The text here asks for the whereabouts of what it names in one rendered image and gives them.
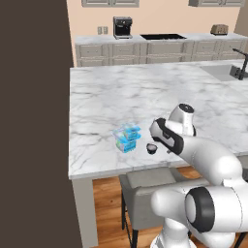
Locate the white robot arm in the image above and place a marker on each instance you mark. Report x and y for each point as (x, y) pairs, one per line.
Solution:
(210, 161)

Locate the small blue yogurt container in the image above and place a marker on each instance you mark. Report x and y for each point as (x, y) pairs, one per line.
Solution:
(133, 132)

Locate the large blue yogurt container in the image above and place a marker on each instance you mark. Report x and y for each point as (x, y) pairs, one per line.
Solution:
(123, 144)

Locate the small dark round cup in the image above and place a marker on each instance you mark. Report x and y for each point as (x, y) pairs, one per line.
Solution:
(151, 148)

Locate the grey upholstered stool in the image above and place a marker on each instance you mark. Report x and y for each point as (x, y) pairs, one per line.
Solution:
(145, 190)

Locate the grey base cupboard run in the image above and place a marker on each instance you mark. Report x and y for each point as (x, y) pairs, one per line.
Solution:
(161, 51)

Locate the dark brown tall cabinet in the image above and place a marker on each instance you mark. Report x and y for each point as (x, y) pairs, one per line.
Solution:
(34, 129)

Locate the black hob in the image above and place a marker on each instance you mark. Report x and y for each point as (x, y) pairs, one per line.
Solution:
(163, 36)

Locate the black coffee machine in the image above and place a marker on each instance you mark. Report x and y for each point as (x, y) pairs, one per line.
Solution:
(122, 27)

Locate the grey sink basin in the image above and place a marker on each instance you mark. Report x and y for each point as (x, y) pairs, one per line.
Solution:
(221, 71)

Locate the black tap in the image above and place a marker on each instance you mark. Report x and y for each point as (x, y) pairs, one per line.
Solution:
(241, 66)

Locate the beige toaster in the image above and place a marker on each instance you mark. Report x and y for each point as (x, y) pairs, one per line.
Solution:
(219, 29)

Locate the white wall socket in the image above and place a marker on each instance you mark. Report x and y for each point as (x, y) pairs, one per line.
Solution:
(105, 30)
(100, 30)

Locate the grey wall cupboard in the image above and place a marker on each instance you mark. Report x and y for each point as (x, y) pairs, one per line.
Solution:
(216, 2)
(109, 2)

